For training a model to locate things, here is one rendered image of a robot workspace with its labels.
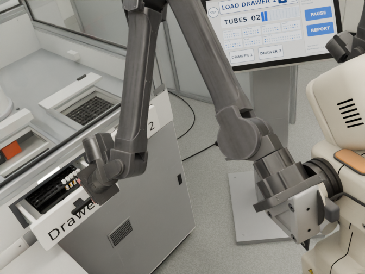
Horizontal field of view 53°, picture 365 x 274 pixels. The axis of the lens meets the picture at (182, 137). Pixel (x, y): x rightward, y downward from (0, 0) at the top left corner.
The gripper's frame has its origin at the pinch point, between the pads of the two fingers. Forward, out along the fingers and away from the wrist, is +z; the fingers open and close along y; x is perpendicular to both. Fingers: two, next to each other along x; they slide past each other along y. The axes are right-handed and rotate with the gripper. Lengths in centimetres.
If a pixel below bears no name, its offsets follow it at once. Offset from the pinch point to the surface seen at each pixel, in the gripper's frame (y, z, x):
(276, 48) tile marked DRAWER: 1, -5, -87
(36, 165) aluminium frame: 16.4, 15.8, 5.2
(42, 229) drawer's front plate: -0.6, 11.6, 15.1
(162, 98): 12, 20, -48
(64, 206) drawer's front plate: 0.8, 10.4, 6.7
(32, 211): 6.2, 27.6, 12.6
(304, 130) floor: -54, 82, -162
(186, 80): 29, 141, -150
